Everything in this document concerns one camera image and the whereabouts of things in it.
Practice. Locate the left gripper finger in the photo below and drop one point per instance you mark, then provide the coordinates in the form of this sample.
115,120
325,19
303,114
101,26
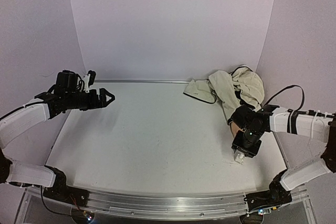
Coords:
105,94
105,101

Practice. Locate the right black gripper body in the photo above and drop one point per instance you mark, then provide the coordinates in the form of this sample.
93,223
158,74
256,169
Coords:
237,117

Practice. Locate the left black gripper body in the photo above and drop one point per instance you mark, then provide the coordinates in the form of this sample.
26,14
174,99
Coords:
74,102

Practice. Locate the white nail polish bottle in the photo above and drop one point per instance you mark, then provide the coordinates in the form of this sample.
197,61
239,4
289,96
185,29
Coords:
239,157

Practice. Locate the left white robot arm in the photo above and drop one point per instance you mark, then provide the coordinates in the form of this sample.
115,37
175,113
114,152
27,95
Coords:
13,125

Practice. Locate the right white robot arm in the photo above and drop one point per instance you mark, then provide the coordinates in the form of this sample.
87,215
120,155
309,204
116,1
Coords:
273,118

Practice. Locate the mannequin hand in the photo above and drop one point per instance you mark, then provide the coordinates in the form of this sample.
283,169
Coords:
234,129

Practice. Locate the beige jacket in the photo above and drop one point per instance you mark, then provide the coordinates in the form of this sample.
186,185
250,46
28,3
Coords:
240,87

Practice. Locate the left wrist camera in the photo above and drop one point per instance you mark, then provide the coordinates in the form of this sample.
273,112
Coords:
88,79

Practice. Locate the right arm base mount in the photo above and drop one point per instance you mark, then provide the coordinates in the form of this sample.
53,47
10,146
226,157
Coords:
275,196

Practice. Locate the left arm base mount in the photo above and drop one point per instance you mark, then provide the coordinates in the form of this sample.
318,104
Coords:
61,192

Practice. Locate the aluminium front rail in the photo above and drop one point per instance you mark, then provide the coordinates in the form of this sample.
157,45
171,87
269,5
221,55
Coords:
173,208

